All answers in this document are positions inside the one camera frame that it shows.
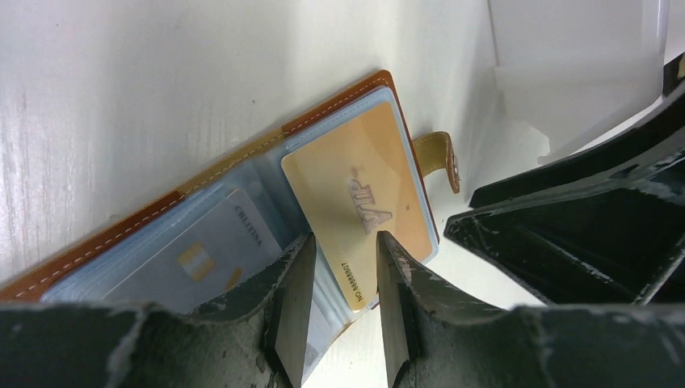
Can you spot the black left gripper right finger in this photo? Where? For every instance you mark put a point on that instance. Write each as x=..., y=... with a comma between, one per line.
x=437, y=335

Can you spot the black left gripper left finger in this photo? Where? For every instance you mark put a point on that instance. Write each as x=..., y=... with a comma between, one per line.
x=255, y=335

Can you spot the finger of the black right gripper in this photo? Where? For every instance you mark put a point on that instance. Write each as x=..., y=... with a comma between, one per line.
x=617, y=237
x=655, y=127

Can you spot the silver VIP credit card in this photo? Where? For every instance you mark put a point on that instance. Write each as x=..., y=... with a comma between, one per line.
x=228, y=244

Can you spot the brown leather card holder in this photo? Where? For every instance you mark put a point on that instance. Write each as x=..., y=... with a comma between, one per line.
x=88, y=272

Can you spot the clear acrylic card box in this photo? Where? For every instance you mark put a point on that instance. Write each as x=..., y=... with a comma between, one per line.
x=575, y=70

